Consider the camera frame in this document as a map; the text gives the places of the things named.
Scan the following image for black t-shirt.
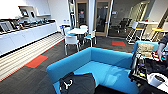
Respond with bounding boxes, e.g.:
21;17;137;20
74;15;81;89
58;71;97;94

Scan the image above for white hanger with black shirt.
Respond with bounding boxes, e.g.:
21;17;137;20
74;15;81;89
61;78;75;91

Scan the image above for red toy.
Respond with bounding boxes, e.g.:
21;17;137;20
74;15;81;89
151;49;163;60

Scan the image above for beige patterned cushion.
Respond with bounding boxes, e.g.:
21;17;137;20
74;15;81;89
135;41;156;58

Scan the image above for person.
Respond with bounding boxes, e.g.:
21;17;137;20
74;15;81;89
156;32;168;62

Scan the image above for white round object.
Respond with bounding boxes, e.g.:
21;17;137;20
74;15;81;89
146;72;168;89

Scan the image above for yellow seat bar stool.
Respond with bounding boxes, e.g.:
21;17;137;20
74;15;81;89
150;27;168;43

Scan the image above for black cart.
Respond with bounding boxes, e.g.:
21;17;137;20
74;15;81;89
128;54;168;94

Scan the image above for white bar stool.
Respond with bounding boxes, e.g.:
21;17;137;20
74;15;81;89
125;21;139;44

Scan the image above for black office chair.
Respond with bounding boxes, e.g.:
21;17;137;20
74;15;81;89
116;17;133;34

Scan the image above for blue sofa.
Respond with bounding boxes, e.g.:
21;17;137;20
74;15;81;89
45;39;160;94

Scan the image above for wood framed glass door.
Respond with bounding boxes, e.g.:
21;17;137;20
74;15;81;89
74;0;90;29
94;0;113;38

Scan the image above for white square table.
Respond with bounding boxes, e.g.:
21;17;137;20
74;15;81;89
67;27;89;46

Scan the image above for white upper cabinet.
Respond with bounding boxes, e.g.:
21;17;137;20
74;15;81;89
33;0;53;17

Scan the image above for white kitchen counter cabinets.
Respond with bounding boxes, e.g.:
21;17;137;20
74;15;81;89
0;20;59;57

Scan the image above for silver microwave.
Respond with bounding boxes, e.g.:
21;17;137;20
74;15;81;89
0;20;15;34

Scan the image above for dark wall screen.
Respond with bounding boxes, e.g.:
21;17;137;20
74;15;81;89
19;8;31;18

